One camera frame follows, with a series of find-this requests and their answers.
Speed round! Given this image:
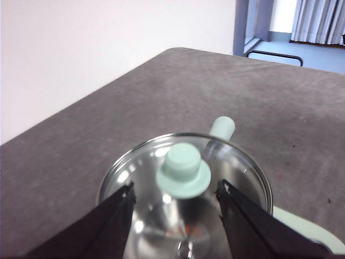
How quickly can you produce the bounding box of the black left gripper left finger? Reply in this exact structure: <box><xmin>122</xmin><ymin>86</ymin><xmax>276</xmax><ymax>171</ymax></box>
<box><xmin>25</xmin><ymin>180</ymin><xmax>137</xmax><ymax>257</ymax></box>

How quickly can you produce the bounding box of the glass lid with green knob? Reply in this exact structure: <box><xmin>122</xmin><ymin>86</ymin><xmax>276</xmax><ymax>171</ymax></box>
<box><xmin>95</xmin><ymin>132</ymin><xmax>274</xmax><ymax>259</ymax></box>

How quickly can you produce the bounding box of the small green steamer pot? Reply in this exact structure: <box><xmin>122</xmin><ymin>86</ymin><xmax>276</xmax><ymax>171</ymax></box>
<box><xmin>95</xmin><ymin>115</ymin><xmax>274</xmax><ymax>259</ymax></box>

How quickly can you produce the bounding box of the mint green breakfast maker base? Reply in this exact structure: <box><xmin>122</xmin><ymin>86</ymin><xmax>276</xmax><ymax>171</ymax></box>
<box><xmin>272</xmin><ymin>205</ymin><xmax>341</xmax><ymax>256</ymax></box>

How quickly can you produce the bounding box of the blue-grey window frame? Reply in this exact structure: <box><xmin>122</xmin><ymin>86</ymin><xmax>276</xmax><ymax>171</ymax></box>
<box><xmin>233</xmin><ymin>0</ymin><xmax>272</xmax><ymax>57</ymax></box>

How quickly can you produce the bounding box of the grey striped curtain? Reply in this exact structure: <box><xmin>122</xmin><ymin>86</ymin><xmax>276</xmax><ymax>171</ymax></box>
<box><xmin>289</xmin><ymin>0</ymin><xmax>345</xmax><ymax>46</ymax></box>

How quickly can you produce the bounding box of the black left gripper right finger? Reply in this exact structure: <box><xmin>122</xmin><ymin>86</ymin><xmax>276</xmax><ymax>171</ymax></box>
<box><xmin>215</xmin><ymin>179</ymin><xmax>334</xmax><ymax>257</ymax></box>

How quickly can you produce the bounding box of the black metal bar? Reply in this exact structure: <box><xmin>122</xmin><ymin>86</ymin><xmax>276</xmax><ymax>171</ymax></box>
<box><xmin>246</xmin><ymin>50</ymin><xmax>304</xmax><ymax>67</ymax></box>

